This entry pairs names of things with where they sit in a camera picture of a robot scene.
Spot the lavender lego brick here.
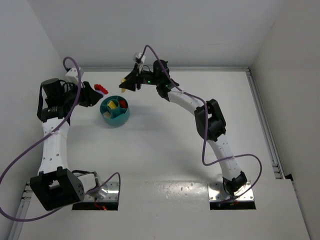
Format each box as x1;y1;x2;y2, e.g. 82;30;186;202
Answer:
103;112;111;118
95;90;105;98

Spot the red curved lego piece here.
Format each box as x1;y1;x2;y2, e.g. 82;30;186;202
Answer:
94;84;109;95

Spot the small red lego brick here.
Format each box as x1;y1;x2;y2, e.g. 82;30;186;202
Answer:
118;100;128;109

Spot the long yellow lego brick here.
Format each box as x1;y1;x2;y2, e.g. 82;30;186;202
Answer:
107;100;119;110

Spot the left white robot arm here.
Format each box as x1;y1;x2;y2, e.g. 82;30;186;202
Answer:
30;78;103;211

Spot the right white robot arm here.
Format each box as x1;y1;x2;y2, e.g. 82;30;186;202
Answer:
119;59;247;196

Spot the teal round divided container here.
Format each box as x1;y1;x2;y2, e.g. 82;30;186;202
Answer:
99;95;130;127

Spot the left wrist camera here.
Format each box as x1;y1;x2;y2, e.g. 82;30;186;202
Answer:
65;67;79;85

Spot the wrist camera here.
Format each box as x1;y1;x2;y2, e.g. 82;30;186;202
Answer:
65;67;79;85
133;52;146;68

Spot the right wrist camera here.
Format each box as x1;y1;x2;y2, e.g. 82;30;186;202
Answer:
133;52;146;68

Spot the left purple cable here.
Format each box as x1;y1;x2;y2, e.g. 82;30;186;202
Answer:
0;56;121;221

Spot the purple cable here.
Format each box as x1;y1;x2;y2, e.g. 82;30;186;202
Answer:
141;44;263;203
0;56;121;221

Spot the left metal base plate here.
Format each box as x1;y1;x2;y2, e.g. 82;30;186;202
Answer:
84;181;120;203

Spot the metal base plate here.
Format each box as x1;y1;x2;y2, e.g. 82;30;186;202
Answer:
208;181;255;202
84;181;120;203

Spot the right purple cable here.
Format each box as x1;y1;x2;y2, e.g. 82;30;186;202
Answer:
141;44;263;203

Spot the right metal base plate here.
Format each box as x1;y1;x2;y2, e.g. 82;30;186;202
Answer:
208;181;255;202

